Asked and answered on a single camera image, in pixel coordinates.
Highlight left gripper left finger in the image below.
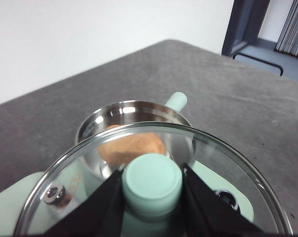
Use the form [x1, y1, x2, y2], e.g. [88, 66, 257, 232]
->
[43, 169, 127, 237]

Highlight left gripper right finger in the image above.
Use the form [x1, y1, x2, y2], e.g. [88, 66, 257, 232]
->
[181, 162, 266, 237]

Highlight glass lid with green knob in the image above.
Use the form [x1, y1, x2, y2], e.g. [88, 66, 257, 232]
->
[12, 122, 294, 237]

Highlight silver control knob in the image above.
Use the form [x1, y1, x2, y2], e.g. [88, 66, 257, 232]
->
[216, 189, 240, 211]

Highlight black metal bar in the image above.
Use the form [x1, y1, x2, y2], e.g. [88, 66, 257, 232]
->
[232, 51, 284, 76]

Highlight grey vertical blinds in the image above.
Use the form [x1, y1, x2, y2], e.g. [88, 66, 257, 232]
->
[274, 0, 298, 59]

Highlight mint green pot with handle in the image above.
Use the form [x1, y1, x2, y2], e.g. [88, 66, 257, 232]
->
[75, 91, 196, 183]

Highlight dark grey window frame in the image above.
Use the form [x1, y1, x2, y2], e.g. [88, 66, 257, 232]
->
[221, 0, 273, 58]

